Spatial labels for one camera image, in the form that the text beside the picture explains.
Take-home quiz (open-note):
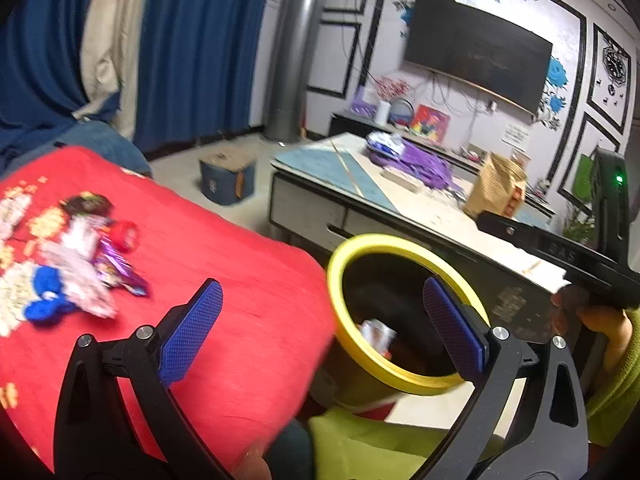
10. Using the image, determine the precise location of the blue rubber glove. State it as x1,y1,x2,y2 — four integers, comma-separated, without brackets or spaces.
24,266,76,325

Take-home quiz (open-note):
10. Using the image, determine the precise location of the purple candy wrapper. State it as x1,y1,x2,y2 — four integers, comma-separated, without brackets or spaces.
93,238,150,297

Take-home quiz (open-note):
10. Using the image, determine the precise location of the pink white plastic wrapper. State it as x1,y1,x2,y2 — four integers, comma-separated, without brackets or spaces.
40,216,117,318

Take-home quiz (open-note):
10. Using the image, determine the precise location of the red round wrapper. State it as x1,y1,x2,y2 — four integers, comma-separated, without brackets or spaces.
108,221,139,254

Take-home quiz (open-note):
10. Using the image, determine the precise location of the dark green snack wrapper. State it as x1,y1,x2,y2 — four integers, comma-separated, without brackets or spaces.
60,192,113,218

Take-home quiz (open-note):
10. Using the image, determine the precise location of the left forearm green sleeve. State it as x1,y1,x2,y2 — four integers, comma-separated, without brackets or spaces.
307,406,507,480

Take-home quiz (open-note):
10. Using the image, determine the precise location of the right forearm green sleeve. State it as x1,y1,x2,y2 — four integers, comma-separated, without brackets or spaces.
586,310,640,448

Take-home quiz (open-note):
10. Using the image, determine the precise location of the yellow rimmed black trash bin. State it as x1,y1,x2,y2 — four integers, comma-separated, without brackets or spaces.
322,234,489,412

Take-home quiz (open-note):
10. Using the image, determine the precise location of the right hand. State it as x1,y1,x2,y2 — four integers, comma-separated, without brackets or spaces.
551,285,634,370

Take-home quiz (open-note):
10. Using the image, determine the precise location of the left hand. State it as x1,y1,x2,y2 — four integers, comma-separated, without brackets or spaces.
232,441,272,480

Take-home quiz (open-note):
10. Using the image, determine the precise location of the brown paper bag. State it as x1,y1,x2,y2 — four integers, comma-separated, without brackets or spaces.
463,153,527,218

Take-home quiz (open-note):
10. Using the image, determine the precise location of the red floral blanket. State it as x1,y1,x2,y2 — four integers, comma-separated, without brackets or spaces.
1,148,334,467

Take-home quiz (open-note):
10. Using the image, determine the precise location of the purple bag on table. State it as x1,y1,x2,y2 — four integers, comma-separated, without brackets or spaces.
366,131,454,190

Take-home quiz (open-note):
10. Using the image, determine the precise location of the coffee table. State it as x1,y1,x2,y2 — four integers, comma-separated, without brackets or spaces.
268,131,572,302

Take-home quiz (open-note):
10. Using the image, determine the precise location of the white cup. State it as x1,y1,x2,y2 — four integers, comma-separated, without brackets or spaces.
374,100,392,126

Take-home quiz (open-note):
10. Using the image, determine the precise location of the blue storage stool box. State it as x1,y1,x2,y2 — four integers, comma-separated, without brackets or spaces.
198,146,257,206

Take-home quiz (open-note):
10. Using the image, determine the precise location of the blue denim sofa cover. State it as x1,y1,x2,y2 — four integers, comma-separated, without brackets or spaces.
1,122,152,178

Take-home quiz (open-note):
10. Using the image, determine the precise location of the blue curtain left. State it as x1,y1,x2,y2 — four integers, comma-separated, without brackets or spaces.
1,0,117,171

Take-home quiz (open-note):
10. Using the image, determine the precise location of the blue curtain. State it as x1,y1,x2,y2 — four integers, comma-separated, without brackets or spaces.
1,0,117,171
134,0,266,152

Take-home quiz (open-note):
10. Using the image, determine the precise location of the beige curtain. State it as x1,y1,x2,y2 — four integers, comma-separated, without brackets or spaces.
73,0,146,141

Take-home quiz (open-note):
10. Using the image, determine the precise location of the silver tower air conditioner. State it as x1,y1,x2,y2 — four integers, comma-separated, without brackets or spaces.
264,0,326,144

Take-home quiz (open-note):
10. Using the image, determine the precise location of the blue curtain right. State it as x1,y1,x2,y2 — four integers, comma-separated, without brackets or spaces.
134,0,266,152

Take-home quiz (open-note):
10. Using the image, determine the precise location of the colourful picture frame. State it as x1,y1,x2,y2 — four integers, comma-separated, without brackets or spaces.
409,104,450,144

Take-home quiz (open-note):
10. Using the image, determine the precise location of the wall mounted television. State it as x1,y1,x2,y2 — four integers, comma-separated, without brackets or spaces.
404,0,552,116

